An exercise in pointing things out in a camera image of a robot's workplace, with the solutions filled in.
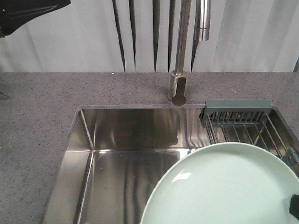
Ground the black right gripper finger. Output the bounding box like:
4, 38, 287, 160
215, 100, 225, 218
289, 194, 299, 219

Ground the light green round plate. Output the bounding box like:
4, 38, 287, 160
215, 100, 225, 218
141, 142, 299, 224

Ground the grey metal dish rack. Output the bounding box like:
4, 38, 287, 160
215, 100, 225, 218
199, 99, 299, 173

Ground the chrome kitchen faucet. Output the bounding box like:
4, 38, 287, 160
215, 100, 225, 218
168, 0, 211, 106

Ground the stainless steel sink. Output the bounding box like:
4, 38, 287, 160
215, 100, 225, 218
43, 105, 212, 224

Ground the white pleated curtain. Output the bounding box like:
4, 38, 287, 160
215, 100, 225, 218
0, 0, 299, 72

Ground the green spider plant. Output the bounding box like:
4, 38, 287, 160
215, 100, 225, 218
0, 77, 9, 98

